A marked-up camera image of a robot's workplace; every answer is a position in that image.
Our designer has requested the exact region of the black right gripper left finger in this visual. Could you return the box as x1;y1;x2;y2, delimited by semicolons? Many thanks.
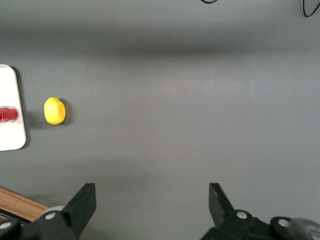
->
0;182;97;240

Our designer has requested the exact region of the wooden drawer cabinet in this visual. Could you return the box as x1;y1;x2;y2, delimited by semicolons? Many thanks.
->
0;186;51;226

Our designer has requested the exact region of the black looped cable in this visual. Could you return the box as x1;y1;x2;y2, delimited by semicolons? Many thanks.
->
301;0;320;18

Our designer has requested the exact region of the small red bottle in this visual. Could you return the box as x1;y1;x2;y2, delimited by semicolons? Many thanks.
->
0;105;20;124

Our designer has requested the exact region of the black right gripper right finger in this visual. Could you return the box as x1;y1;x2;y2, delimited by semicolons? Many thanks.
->
199;182;298;240

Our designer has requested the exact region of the yellow lemon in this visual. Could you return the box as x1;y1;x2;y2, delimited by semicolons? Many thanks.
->
43;96;66;126

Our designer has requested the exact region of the white rectangular tray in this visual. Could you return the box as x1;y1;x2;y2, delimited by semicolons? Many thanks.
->
0;64;27;152

